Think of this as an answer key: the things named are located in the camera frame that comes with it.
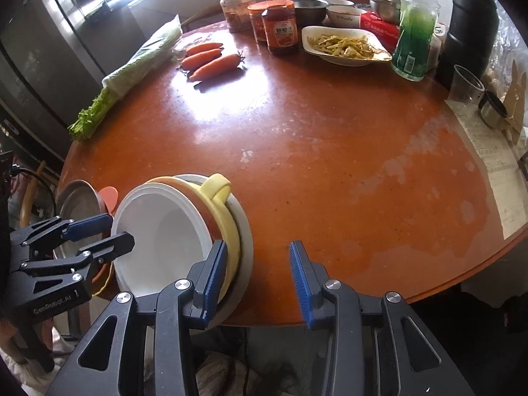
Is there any carrot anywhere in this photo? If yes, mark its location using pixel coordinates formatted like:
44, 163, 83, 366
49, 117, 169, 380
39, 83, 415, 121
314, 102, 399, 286
181, 49, 223, 70
185, 42, 224, 56
189, 53, 245, 82

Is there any green plastic bottle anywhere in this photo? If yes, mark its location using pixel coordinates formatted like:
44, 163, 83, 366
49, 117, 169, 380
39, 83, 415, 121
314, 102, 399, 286
391, 0, 441, 82

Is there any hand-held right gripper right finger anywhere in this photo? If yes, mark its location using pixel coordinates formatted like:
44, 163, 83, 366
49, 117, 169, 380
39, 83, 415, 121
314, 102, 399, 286
289, 240, 475, 396

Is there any steel bowl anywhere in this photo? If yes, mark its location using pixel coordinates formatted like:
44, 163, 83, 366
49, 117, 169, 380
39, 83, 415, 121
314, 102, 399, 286
181, 175, 254, 326
293, 0, 331, 27
368, 0, 403, 23

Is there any orange-capped sauce bottle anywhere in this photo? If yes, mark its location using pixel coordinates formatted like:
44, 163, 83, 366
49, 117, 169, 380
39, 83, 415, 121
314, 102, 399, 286
261, 0, 298, 56

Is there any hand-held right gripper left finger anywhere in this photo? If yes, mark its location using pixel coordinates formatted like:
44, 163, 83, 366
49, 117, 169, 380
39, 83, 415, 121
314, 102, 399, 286
45, 239, 229, 396

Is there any small steel cup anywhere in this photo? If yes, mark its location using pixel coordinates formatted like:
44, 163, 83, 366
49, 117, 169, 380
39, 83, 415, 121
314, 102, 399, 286
478, 91, 510, 129

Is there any grey refrigerator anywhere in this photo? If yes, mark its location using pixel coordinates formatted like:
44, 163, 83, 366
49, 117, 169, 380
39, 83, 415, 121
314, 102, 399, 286
0, 0, 141, 161

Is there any red bowl with white inside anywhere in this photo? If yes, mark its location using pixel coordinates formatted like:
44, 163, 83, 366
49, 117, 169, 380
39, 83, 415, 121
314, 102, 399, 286
111, 183, 225, 298

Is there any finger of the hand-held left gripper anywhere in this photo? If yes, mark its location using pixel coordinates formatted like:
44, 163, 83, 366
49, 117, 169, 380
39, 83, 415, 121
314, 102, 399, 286
18, 232, 136, 275
10, 214, 114, 248

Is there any yellow bowl with handles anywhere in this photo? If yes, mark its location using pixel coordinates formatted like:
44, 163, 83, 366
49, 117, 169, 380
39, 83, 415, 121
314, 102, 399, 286
144, 172, 242, 302

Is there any white plate with food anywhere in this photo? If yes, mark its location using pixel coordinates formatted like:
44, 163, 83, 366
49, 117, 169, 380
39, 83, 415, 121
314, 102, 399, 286
301, 25, 393, 67

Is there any small white bottle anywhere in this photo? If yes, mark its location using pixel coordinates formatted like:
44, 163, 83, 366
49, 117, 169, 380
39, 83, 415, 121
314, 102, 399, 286
430, 22, 449, 69

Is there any small white bowl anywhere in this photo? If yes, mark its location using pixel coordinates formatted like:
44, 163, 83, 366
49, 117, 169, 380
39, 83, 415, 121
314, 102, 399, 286
326, 5, 368, 26

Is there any red tissue box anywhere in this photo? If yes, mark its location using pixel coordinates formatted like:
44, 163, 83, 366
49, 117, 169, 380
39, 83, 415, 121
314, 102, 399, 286
359, 12, 401, 52

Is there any cardboard rabbit cutout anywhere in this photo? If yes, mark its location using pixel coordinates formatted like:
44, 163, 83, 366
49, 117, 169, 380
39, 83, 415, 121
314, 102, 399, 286
501, 60, 528, 145

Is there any black-lidded pickle jar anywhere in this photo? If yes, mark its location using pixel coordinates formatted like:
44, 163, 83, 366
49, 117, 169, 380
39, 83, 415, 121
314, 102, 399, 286
218, 0, 254, 34

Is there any red-lidded sauce jar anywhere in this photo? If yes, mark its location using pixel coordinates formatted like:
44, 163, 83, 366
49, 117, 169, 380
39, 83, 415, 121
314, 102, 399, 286
247, 2, 273, 45

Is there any celery in plastic bag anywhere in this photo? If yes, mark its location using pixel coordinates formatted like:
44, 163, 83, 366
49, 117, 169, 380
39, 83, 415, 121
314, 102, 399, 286
67, 14, 184, 143

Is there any black thermos flask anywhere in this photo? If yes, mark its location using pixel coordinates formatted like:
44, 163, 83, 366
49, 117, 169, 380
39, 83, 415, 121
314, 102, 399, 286
436, 0, 501, 90

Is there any clear plastic cup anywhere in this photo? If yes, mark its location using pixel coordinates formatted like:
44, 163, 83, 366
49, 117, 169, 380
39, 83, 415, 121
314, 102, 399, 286
447, 65, 485, 104

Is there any round metal plate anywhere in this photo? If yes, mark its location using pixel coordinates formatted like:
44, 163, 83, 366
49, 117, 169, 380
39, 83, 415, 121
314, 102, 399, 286
55, 179, 112, 260

